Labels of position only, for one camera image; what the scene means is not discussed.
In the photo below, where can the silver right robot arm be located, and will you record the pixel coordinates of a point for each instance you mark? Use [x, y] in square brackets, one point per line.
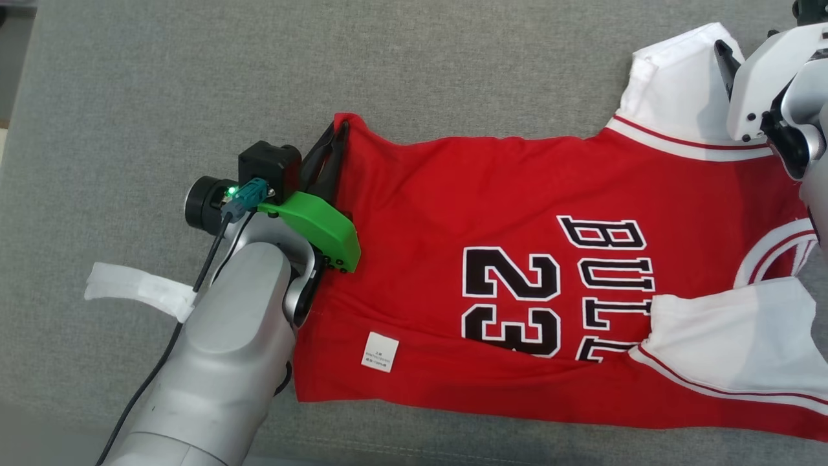
[808, 123]

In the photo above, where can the red basketball jersey white sleeves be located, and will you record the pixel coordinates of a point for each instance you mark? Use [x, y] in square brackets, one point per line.
[453, 213]

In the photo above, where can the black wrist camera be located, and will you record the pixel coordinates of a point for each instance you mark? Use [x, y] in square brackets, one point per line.
[268, 165]
[812, 10]

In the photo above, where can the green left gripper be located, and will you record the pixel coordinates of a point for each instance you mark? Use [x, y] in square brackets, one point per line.
[317, 223]

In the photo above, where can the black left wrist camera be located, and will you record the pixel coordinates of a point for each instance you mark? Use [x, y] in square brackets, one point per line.
[268, 165]

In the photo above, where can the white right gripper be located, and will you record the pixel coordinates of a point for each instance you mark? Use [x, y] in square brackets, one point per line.
[770, 71]

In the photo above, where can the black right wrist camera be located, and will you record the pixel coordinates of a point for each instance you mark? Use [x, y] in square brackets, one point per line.
[812, 10]

